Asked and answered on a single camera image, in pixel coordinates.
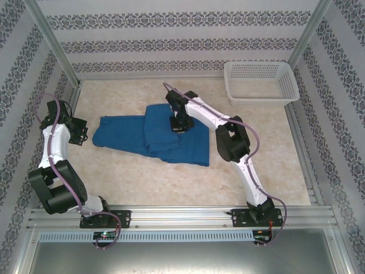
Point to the aluminium frame post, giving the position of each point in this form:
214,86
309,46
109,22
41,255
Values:
51,37
309,31

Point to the wide aluminium mounting rail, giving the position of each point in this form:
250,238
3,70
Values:
182,217

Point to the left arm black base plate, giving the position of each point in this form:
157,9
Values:
125,218

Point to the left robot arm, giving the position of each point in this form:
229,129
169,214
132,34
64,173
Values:
55,142

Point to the grey sheet metal panel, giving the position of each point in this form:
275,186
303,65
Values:
182,258

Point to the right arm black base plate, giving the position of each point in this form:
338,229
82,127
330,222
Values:
239,218

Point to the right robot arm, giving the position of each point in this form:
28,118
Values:
251,179

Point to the blue long pants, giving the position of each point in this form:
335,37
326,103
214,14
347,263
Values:
122,134

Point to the white plastic mesh basket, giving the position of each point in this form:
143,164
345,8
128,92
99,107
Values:
242,81

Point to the aluminium frame rail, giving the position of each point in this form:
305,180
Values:
72,97
148,78
310,182

